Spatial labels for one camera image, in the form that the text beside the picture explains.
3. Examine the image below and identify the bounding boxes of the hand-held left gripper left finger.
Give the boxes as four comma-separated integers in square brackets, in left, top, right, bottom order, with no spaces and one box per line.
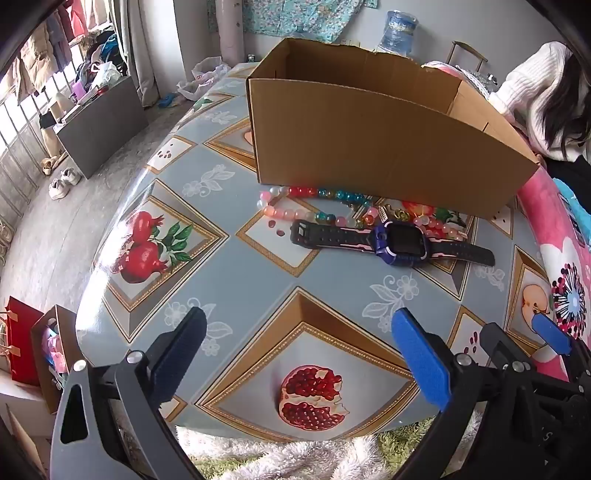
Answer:
[50,306,208,480]

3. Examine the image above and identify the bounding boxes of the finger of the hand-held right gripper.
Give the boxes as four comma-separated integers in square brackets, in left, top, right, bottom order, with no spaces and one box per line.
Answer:
[479,323,539,375]
[531,312,591,384]

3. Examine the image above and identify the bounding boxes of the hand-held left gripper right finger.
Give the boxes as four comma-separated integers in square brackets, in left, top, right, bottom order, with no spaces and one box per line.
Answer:
[392,307,498,480]

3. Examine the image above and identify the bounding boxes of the black and blue smartwatch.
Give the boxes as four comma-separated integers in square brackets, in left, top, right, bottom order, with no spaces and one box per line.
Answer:
[290,219,496,268]

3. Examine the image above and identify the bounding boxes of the pink bead bracelet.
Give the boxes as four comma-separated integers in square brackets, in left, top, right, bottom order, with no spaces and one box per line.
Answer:
[412,215,468,241]

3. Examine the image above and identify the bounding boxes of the multicolour bead necklace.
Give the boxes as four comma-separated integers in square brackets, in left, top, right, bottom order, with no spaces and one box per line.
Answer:
[257,185,378,230]

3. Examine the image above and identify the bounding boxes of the brown cardboard box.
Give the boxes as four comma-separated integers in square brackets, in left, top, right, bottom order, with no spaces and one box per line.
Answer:
[246,38,540,221]

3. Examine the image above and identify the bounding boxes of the fruit print tablecloth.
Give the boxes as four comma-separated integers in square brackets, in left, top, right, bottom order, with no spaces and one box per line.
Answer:
[76,62,571,444]

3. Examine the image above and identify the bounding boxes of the pink floral blanket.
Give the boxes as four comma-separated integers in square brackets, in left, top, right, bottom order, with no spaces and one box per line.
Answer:
[421,61,591,384]

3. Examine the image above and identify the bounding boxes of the brown paper bag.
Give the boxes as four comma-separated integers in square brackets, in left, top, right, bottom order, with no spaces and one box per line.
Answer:
[30,305,86,414]

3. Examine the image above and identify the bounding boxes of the white green fluffy blanket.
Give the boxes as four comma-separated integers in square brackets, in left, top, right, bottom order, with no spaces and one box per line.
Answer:
[175,418,483,480]

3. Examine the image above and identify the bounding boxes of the red gift bag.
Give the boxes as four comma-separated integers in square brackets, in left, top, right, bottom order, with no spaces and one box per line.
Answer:
[0,296,44,386]

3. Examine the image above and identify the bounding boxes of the grey cabinet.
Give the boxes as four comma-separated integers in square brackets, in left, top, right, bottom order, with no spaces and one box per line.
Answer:
[56,75,148,180]

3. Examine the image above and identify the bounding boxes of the grey lace trimmed pillow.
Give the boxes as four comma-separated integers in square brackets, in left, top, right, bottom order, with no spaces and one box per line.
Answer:
[462,69,499,90]

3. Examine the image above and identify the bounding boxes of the white plastic bag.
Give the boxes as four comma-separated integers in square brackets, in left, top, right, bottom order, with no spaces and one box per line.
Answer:
[178,56,230,100]

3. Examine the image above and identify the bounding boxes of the wooden chair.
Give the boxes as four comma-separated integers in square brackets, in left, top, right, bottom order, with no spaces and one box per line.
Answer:
[445,41,489,75]

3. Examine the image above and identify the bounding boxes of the pile of clothes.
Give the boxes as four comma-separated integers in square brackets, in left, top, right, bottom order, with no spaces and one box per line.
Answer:
[74,30,127,93]

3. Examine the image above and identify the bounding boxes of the grey curtain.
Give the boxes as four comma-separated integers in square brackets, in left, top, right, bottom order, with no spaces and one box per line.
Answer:
[111,0,185,109]

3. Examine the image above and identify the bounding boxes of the blue water jug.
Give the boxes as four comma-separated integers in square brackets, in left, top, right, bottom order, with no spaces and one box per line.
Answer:
[378,10,419,57]

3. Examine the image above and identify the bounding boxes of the row of hanging coats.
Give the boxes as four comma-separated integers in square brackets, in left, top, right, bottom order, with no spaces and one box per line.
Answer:
[11,0,88,93]

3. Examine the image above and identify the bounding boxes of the teal floral wall cloth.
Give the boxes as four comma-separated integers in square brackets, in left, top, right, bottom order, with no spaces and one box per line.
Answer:
[206,0,379,44]

